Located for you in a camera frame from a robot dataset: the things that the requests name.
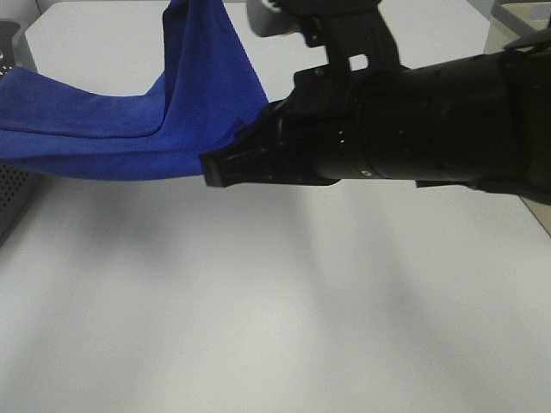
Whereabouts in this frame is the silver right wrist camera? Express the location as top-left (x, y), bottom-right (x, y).
top-left (245, 0), bottom-right (300, 38)

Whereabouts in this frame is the grey perforated plastic basket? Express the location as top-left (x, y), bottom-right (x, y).
top-left (1, 18), bottom-right (42, 244)

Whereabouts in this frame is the beige storage box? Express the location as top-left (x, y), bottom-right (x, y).
top-left (485, 0), bottom-right (550, 53)

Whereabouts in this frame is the blue microfibre towel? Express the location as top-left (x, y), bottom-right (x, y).
top-left (1, 1), bottom-right (267, 182)

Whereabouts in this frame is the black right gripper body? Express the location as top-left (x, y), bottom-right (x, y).
top-left (232, 66), bottom-right (375, 186)

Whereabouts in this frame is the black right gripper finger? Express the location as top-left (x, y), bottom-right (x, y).
top-left (200, 143), bottom-right (269, 188)

